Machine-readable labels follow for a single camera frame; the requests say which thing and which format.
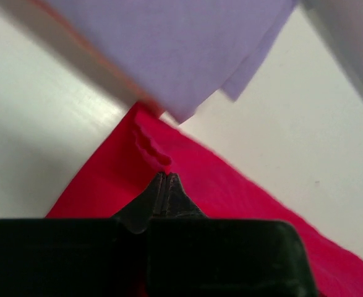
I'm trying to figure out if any folded lavender t-shirt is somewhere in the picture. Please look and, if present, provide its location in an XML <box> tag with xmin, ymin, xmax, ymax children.
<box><xmin>46</xmin><ymin>1</ymin><xmax>296</xmax><ymax>122</ymax></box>

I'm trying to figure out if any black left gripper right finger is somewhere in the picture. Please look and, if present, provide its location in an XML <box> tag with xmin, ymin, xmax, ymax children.
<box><xmin>166</xmin><ymin>173</ymin><xmax>207</xmax><ymax>218</ymax></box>

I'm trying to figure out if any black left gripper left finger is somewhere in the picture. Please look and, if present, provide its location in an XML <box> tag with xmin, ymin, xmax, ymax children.
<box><xmin>113</xmin><ymin>172</ymin><xmax>166</xmax><ymax>234</ymax></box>

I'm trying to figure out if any red t-shirt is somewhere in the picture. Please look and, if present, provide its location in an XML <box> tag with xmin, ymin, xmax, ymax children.
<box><xmin>48</xmin><ymin>103</ymin><xmax>363</xmax><ymax>296</ymax></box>

